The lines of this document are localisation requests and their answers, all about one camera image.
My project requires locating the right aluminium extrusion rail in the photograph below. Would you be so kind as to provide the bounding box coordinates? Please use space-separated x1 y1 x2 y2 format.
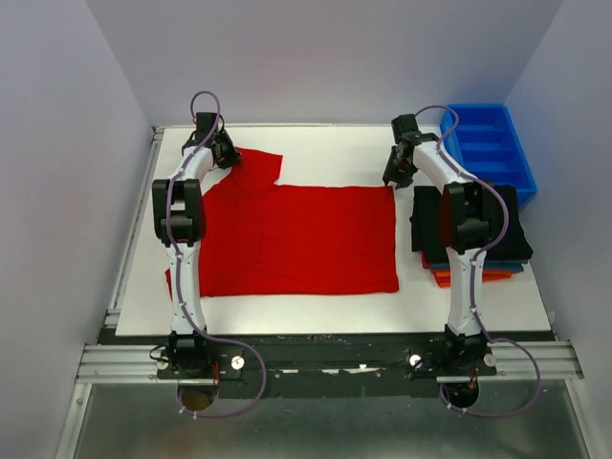
427 341 584 383

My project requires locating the left aluminium extrusion rail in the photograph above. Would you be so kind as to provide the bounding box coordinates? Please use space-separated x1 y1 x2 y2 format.
76 345 158 384

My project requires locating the aluminium extrusion rail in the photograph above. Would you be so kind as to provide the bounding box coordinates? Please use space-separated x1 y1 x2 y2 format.
76 345 158 384
427 341 584 383

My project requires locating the side aluminium table rail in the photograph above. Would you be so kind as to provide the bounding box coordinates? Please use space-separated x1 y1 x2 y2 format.
102 126 164 328

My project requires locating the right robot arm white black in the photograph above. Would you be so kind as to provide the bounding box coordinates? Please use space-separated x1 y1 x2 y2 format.
382 114 499 375

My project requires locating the black folded t shirt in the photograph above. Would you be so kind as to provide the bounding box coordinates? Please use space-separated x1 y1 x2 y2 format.
410 186 534 265

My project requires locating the red t shirt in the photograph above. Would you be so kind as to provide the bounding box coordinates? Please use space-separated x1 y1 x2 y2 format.
421 252 430 270
164 145 401 302

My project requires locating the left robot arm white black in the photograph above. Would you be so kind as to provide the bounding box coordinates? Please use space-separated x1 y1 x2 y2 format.
151 112 240 378

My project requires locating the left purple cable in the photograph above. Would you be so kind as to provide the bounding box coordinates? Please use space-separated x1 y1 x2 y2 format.
164 90 267 420

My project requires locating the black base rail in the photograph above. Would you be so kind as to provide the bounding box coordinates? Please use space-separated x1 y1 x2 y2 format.
98 331 496 399

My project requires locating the blue plastic bin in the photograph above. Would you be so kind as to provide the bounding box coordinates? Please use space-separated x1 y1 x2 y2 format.
440 104 536 208

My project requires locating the red folded t shirt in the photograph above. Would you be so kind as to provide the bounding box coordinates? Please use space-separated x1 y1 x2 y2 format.
421 252 430 270

